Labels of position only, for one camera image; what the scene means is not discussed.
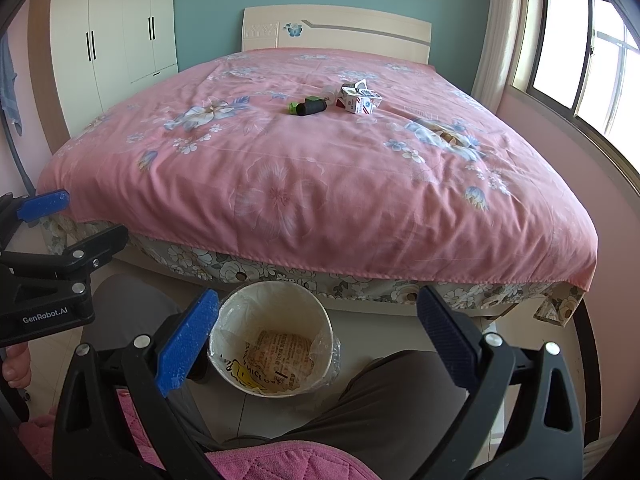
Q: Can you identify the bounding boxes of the black foam roll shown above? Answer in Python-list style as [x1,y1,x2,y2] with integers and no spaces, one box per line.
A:
[295,99,326,117]

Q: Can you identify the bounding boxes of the white milk carton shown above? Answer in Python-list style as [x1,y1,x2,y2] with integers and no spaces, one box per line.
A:
[336,86,382,115]

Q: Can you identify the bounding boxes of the translucent plastic cup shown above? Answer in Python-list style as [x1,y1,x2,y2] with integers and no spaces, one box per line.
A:
[320,86,341,105]

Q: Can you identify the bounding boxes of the white yogurt cup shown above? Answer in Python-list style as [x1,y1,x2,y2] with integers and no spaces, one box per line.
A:
[341,79,371,96]

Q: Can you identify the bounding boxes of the white trash bin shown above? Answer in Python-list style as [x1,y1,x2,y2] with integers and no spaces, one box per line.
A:
[208,281,341,399]

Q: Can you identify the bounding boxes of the person's left hand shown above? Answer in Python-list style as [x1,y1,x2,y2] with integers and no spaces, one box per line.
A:
[2,342,32,389]

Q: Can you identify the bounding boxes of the printed paper wrapper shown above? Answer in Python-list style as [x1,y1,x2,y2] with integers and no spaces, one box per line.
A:
[241,330,314,394]

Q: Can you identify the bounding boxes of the blue hanging towel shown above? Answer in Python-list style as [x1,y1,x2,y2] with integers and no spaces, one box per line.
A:
[0,34,23,136]

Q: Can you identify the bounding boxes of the pink quilted slipper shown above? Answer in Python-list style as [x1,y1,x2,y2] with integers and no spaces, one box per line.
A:
[10,388,378,479]

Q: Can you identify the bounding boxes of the cream wardrobe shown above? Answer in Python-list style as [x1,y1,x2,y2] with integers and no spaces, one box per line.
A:
[50,0,178,138]

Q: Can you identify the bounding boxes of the pink floral bed cover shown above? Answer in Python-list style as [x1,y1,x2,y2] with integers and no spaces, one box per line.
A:
[36,46,599,292]

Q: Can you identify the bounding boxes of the cream wooden headboard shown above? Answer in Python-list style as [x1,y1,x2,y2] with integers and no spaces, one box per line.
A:
[241,4,432,65]

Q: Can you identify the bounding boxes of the white curtain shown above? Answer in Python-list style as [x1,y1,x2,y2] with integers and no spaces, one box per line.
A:
[472,0,522,113]

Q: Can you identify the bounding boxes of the window with frame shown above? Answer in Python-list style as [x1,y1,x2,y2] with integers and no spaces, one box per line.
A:
[513,0,639,186]

